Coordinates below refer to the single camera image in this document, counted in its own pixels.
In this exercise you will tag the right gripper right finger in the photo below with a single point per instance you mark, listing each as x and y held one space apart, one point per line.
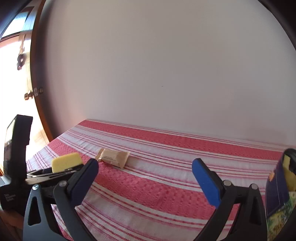
250 219

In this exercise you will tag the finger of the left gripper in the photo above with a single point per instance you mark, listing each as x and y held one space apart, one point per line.
47 177

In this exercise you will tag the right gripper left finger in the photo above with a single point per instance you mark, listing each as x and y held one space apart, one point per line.
40 222

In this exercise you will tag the beige snack packet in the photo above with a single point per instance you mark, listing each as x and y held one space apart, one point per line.
112 157

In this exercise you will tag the round metal cookie tin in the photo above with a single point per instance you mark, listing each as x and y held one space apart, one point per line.
280 199

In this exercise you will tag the striped red white tablecloth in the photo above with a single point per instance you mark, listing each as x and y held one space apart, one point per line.
155 196

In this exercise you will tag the wooden door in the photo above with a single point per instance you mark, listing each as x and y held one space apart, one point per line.
19 76

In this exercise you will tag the brass door handle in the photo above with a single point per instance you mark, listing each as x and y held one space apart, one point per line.
36 92

